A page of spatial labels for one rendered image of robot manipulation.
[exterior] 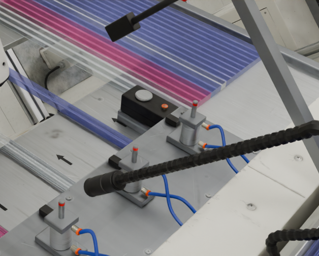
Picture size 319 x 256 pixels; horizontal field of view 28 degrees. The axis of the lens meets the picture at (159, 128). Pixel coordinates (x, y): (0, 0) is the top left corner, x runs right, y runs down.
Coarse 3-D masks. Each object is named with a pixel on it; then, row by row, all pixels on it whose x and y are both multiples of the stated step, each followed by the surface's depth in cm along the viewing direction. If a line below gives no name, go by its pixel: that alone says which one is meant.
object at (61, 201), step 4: (60, 200) 59; (64, 200) 60; (60, 204) 59; (64, 204) 60; (60, 208) 60; (64, 208) 60; (60, 212) 60; (64, 212) 60; (60, 216) 60; (64, 216) 61
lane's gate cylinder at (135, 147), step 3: (135, 144) 67; (135, 147) 67; (138, 147) 67; (135, 150) 67; (132, 153) 67; (135, 153) 67; (132, 156) 68; (135, 156) 67; (132, 159) 68; (135, 159) 68; (132, 162) 68; (135, 162) 68
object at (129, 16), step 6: (132, 12) 76; (120, 18) 76; (126, 18) 75; (108, 24) 78; (114, 24) 77; (120, 24) 76; (126, 24) 75; (132, 24) 75; (138, 24) 76; (108, 30) 78; (114, 30) 77; (120, 30) 77; (126, 30) 76; (132, 30) 75; (114, 36) 78; (120, 36) 77
